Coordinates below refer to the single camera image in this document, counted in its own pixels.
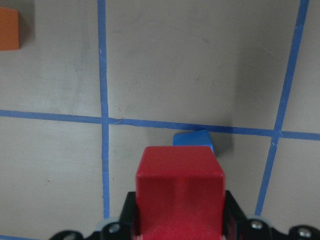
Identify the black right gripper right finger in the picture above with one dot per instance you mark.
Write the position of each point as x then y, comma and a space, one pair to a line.
237, 226

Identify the red wooden block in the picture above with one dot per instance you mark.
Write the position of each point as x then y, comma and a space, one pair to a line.
180, 194

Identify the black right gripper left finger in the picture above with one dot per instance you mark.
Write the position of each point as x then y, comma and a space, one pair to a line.
124, 227

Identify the orange wooden block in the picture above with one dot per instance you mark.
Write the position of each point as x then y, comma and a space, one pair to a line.
9, 29

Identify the blue wooden block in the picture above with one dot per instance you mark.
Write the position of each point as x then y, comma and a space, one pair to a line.
194, 143

